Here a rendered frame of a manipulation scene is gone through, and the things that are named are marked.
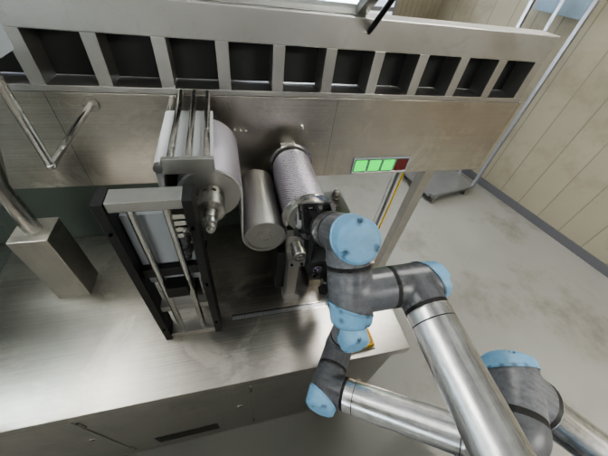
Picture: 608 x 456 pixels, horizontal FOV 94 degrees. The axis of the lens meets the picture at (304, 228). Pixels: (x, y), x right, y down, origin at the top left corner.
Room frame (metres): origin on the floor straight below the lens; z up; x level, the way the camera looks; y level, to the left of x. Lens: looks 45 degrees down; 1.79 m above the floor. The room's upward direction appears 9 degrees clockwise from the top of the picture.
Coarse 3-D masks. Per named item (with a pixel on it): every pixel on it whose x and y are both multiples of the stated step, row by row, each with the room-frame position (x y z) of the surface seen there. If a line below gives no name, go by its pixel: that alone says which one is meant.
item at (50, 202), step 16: (16, 192) 0.60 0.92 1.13; (32, 192) 0.62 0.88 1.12; (48, 192) 0.63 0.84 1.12; (64, 192) 0.65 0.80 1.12; (80, 192) 0.66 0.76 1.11; (0, 208) 0.58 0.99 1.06; (32, 208) 0.61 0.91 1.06; (48, 208) 0.62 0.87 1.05; (64, 208) 0.64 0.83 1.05; (80, 208) 0.65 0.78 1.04; (64, 224) 0.63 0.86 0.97; (80, 224) 0.64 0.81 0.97; (96, 224) 0.66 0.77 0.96; (224, 224) 0.81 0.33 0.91
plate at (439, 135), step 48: (0, 96) 0.64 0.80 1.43; (48, 96) 0.68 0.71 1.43; (96, 96) 0.71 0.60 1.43; (144, 96) 0.75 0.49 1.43; (240, 96) 0.84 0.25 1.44; (0, 144) 0.62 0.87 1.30; (48, 144) 0.65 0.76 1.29; (96, 144) 0.69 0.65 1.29; (144, 144) 0.74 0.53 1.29; (240, 144) 0.83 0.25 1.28; (336, 144) 0.95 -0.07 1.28; (384, 144) 1.01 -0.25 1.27; (432, 144) 1.08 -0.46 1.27; (480, 144) 1.16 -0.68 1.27
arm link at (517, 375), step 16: (496, 352) 0.30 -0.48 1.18; (512, 352) 0.30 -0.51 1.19; (496, 368) 0.26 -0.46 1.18; (512, 368) 0.26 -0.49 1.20; (528, 368) 0.26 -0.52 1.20; (496, 384) 0.23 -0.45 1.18; (512, 384) 0.23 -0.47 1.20; (528, 384) 0.23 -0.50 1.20; (544, 384) 0.24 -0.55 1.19; (512, 400) 0.20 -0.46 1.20; (528, 400) 0.20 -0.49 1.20; (544, 400) 0.21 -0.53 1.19; (560, 400) 0.22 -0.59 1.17; (544, 416) 0.18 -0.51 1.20; (560, 416) 0.19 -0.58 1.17; (576, 416) 0.21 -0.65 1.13; (560, 432) 0.17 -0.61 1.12; (576, 432) 0.18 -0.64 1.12; (592, 432) 0.19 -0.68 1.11; (576, 448) 0.16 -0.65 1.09; (592, 448) 0.16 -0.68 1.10
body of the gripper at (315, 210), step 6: (300, 204) 0.48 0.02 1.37; (306, 204) 0.47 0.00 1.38; (312, 204) 0.47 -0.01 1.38; (318, 204) 0.43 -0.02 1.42; (324, 204) 0.43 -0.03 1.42; (330, 204) 0.44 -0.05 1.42; (300, 210) 0.49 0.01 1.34; (306, 210) 0.46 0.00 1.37; (312, 210) 0.46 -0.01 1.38; (318, 210) 0.42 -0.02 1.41; (324, 210) 0.44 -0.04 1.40; (330, 210) 0.43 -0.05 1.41; (300, 216) 0.48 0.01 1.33; (306, 216) 0.45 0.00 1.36; (312, 216) 0.45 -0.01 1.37; (306, 222) 0.44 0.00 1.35; (312, 222) 0.40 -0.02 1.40; (300, 228) 0.46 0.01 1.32; (306, 228) 0.43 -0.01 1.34; (306, 234) 0.43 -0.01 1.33
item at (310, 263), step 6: (312, 240) 0.40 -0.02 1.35; (312, 246) 0.39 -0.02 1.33; (318, 246) 0.40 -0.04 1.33; (312, 252) 0.39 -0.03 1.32; (318, 252) 0.40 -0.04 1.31; (324, 252) 0.40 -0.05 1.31; (306, 258) 0.40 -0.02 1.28; (312, 258) 0.39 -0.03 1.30; (318, 258) 0.39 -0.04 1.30; (324, 258) 0.40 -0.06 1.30; (306, 264) 0.39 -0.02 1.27; (312, 264) 0.39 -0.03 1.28; (318, 264) 0.39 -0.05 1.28; (324, 264) 0.40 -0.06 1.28; (306, 270) 0.39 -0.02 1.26; (312, 270) 0.38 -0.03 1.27; (318, 270) 0.39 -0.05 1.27; (324, 270) 0.40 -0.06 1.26
